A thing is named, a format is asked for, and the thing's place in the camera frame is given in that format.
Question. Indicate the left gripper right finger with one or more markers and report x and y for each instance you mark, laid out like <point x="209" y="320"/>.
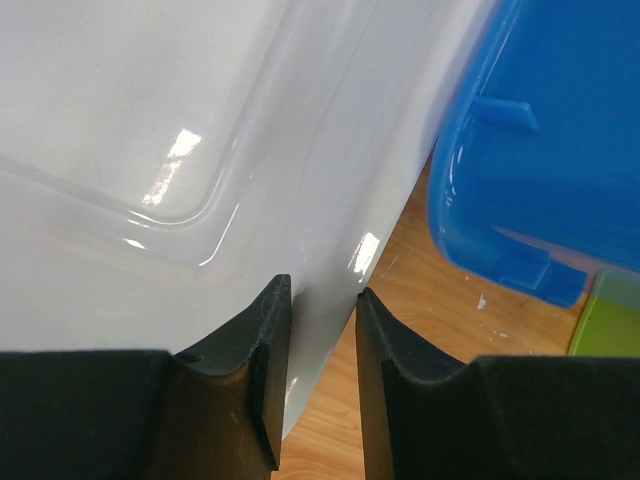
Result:
<point x="427" y="415"/>

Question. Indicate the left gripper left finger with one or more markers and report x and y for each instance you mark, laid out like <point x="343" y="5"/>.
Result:
<point x="212" y="411"/>

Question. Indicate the green plastic basin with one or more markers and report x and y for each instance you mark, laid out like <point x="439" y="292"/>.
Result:
<point x="609" y="324"/>

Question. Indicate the white plastic tub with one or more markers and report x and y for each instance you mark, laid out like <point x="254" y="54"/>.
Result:
<point x="161" y="161"/>

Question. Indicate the blue plastic tub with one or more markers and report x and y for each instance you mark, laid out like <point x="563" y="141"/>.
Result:
<point x="534" y="180"/>

